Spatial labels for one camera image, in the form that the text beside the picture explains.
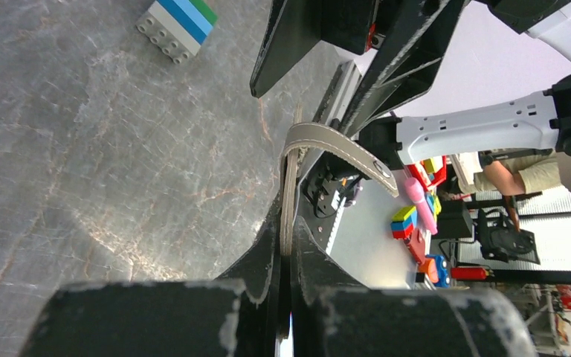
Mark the beige card holder wallet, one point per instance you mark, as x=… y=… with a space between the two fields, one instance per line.
x=305 y=144

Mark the stacked toy brick block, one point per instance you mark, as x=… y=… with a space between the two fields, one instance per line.
x=177 y=27

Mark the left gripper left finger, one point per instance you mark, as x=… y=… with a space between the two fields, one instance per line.
x=234 y=314

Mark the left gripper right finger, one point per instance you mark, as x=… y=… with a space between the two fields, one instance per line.
x=335 y=315

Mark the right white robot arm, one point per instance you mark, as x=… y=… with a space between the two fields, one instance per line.
x=541 y=120

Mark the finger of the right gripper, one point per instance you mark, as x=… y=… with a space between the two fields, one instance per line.
x=407 y=62
x=296 y=26

